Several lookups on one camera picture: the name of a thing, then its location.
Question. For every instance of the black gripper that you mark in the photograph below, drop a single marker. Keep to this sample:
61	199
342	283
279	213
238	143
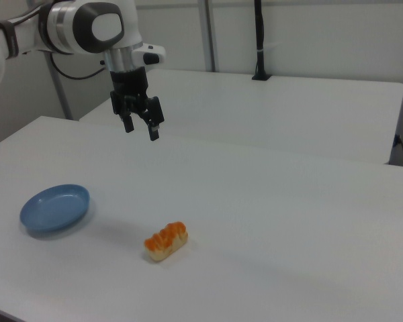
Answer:
129	87

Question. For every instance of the orange glazed bread loaf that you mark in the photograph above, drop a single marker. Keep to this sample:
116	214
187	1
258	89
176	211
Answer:
166	239

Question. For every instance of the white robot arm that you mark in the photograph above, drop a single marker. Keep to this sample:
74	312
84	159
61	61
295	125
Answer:
16	40

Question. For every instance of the blue plate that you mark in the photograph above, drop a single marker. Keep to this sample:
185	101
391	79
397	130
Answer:
53	208

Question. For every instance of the black pole stand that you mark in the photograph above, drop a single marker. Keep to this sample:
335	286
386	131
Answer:
261	40

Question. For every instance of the grey metal partition post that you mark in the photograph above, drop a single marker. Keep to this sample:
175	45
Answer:
61	90
211	33

